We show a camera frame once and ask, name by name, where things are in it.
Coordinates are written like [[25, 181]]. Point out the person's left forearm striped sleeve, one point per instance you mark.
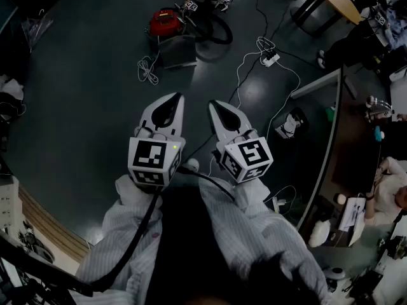
[[124, 227]]

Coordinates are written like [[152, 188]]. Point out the small teal object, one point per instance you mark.
[[378, 133]]

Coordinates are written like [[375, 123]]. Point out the black bag with white contents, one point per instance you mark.
[[292, 122]]

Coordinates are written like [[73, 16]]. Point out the person's right forearm striped sleeve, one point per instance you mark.
[[254, 227]]

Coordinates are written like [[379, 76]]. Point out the round wooden table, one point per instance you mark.
[[338, 2]]

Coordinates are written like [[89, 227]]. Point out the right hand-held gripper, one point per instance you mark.
[[251, 157]]

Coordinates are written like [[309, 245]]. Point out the white power strip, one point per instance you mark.
[[271, 59]]

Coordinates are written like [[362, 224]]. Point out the small white round object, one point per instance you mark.
[[193, 164]]

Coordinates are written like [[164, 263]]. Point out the grey desk partition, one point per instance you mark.
[[330, 138]]

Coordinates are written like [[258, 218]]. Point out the white fluffy bag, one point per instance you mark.
[[320, 232]]

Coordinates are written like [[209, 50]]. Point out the red vacuum cleaner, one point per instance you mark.
[[163, 21]]

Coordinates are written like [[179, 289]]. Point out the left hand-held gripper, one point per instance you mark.
[[147, 157]]

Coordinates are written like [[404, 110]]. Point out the wooden slatted bench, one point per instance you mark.
[[47, 224]]

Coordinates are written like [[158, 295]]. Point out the clear plastic bag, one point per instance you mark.
[[36, 27]]

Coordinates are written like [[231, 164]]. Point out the white cloth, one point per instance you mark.
[[11, 87]]

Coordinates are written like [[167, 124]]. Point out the person's dark trousers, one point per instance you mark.
[[187, 240]]

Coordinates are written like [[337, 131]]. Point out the clear plastic stand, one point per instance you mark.
[[380, 108]]

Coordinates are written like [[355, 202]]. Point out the white drawer cabinet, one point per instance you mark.
[[9, 202]]

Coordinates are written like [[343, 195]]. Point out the grey cardboard box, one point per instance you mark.
[[176, 51]]

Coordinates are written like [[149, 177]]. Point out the white paper sheets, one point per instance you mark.
[[353, 213]]

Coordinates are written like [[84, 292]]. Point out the small green object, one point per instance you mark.
[[330, 113]]

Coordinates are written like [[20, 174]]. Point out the white round device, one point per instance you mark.
[[334, 273]]

